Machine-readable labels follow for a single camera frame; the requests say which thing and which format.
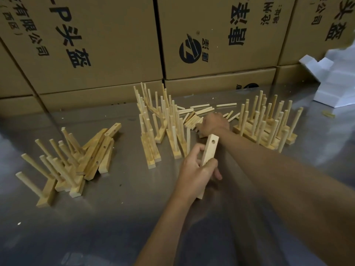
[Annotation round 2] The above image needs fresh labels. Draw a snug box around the person's right hand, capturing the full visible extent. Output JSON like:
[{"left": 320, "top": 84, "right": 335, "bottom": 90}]
[{"left": 195, "top": 113, "right": 231, "bottom": 139}]

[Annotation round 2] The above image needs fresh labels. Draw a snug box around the person's left hand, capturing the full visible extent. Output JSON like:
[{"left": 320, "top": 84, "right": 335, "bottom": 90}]
[{"left": 177, "top": 143, "right": 223, "bottom": 204}]

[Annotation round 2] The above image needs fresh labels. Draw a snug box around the pile of wooden dowels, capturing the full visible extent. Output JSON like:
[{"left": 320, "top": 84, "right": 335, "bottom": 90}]
[{"left": 177, "top": 103, "right": 240, "bottom": 130}]

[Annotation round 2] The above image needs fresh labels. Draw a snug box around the pile of drilled wooden bars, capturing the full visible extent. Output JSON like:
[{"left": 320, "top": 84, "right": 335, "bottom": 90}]
[{"left": 76, "top": 123, "right": 122, "bottom": 181}]

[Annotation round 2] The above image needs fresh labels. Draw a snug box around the person's left forearm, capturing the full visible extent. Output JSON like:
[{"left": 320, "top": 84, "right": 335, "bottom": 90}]
[{"left": 134, "top": 191, "right": 195, "bottom": 266}]

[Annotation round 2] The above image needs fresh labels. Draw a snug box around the person's right forearm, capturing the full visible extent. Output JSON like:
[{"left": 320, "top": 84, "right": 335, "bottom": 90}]
[{"left": 216, "top": 126, "right": 355, "bottom": 266}]

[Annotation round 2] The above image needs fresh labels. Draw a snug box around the stack of white foam blocks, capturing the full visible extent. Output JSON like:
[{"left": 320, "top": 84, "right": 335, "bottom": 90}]
[{"left": 299, "top": 42, "right": 355, "bottom": 108}]

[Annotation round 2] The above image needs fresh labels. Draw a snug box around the shiny metal table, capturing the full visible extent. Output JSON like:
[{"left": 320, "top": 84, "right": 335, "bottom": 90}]
[{"left": 0, "top": 83, "right": 355, "bottom": 266}]

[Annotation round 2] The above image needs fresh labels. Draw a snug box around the stack of brown cardboard boxes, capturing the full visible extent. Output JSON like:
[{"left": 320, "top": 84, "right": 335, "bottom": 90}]
[{"left": 0, "top": 0, "right": 355, "bottom": 117}]

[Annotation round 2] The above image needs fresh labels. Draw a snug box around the clear tape patch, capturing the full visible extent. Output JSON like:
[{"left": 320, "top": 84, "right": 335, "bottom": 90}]
[{"left": 61, "top": 252, "right": 92, "bottom": 266}]

